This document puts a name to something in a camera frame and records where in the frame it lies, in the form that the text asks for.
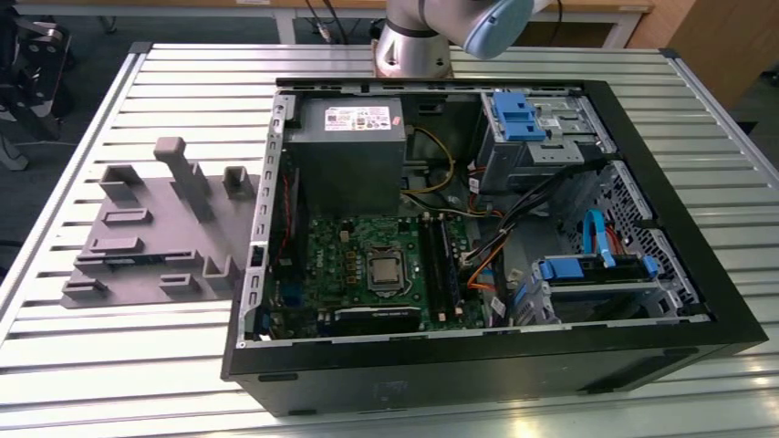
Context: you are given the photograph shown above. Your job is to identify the black RAM slot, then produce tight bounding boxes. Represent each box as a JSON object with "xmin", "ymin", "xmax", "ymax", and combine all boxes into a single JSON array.
[
  {"xmin": 435, "ymin": 218, "xmax": 456, "ymax": 317},
  {"xmin": 417, "ymin": 217, "xmax": 444, "ymax": 320}
]

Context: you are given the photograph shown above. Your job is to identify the grey metal disk bay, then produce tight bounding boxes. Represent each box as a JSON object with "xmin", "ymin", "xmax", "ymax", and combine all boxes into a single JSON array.
[{"xmin": 532, "ymin": 255, "xmax": 695, "ymax": 325}]

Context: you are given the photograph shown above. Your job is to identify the black cable white plug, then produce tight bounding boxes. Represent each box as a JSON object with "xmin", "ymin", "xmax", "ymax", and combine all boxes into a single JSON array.
[{"xmin": 301, "ymin": 0, "xmax": 337, "ymax": 45}]

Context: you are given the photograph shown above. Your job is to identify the wooden cabinet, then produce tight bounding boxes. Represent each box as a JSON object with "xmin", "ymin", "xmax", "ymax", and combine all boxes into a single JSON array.
[{"xmin": 632, "ymin": 0, "xmax": 779, "ymax": 110}]

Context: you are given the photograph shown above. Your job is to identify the green Dell motherboard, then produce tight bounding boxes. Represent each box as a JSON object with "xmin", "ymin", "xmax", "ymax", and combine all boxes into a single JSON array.
[{"xmin": 267, "ymin": 214, "xmax": 488, "ymax": 337}]

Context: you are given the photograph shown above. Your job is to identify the black open PC case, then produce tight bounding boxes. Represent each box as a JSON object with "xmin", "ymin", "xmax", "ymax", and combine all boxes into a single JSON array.
[{"xmin": 217, "ymin": 77, "xmax": 770, "ymax": 417}]

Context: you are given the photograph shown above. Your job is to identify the grey metal drive cage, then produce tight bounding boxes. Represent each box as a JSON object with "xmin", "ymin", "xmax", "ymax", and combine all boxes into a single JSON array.
[{"xmin": 477, "ymin": 90, "xmax": 616, "ymax": 193}]

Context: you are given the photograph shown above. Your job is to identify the hard disk in blue carrier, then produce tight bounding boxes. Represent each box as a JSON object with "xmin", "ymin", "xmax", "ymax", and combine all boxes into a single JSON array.
[{"xmin": 535, "ymin": 255, "xmax": 659, "ymax": 287}]

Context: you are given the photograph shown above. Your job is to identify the grey parts rack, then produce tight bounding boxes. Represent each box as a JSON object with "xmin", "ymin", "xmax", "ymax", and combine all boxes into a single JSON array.
[{"xmin": 60, "ymin": 135, "xmax": 257, "ymax": 310}]

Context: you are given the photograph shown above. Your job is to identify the white furniture foot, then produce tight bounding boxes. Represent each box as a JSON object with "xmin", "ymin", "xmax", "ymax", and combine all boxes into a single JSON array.
[{"xmin": 0, "ymin": 131, "xmax": 31, "ymax": 172}]

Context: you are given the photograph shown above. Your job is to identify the yellow and black wire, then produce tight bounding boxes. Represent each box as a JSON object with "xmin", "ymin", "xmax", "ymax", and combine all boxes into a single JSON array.
[{"xmin": 400, "ymin": 127, "xmax": 457, "ymax": 197}]

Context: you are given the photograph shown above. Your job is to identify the black main wire bundle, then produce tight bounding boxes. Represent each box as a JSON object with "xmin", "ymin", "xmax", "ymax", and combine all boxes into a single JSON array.
[{"xmin": 461, "ymin": 163, "xmax": 604, "ymax": 270}]

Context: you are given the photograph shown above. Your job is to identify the orange and red wires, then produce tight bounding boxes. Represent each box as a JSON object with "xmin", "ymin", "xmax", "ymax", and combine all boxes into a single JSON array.
[{"xmin": 465, "ymin": 257, "xmax": 507, "ymax": 291}]

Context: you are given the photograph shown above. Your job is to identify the blue plastic drive carrier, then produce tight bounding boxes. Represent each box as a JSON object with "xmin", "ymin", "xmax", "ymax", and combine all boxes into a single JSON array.
[{"xmin": 493, "ymin": 92, "xmax": 548, "ymax": 142}]

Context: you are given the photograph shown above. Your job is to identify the grey power supply unit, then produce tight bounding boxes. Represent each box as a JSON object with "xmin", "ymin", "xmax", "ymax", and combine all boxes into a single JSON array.
[{"xmin": 284, "ymin": 96, "xmax": 408, "ymax": 218}]

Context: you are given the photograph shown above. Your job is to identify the black graphics card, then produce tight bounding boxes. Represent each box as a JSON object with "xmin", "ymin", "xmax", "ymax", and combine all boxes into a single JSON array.
[{"xmin": 331, "ymin": 306, "xmax": 424, "ymax": 338}]

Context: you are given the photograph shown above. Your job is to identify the blue flat data wire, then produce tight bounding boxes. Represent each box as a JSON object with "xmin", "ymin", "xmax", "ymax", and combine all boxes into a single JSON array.
[{"xmin": 581, "ymin": 209, "xmax": 617, "ymax": 268}]

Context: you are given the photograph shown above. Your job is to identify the silver CPU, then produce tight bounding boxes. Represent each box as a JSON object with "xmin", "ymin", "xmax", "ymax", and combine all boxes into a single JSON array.
[{"xmin": 367, "ymin": 257, "xmax": 407, "ymax": 283}]

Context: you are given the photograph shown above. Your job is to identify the metal CPU socket cover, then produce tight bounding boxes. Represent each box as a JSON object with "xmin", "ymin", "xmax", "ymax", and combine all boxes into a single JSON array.
[{"xmin": 357, "ymin": 245, "xmax": 419, "ymax": 300}]

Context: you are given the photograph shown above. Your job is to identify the wooden desk white frame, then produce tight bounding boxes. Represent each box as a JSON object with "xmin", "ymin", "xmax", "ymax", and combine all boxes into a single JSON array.
[{"xmin": 188, "ymin": 0, "xmax": 656, "ymax": 49}]

